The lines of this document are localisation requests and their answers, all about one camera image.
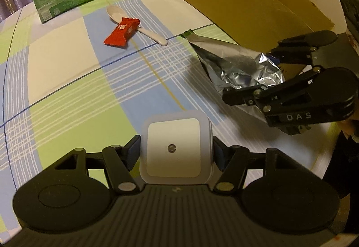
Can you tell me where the white plastic spoon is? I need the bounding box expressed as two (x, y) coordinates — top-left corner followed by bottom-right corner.
(103, 5), (167, 47)

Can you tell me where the silver green foil bag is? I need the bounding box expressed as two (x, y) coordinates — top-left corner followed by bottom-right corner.
(179, 29), (312, 135)

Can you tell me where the checked tablecloth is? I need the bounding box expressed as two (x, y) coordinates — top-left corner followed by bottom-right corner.
(1, 0), (339, 242)

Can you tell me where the red candy wrapper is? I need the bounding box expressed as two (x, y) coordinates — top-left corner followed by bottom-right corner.
(103, 17), (140, 47)

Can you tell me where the brown cardboard box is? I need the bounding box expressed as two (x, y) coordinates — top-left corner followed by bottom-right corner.
(185, 0), (334, 53)

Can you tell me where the person right hand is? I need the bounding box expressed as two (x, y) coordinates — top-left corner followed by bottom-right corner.
(337, 119), (358, 143)

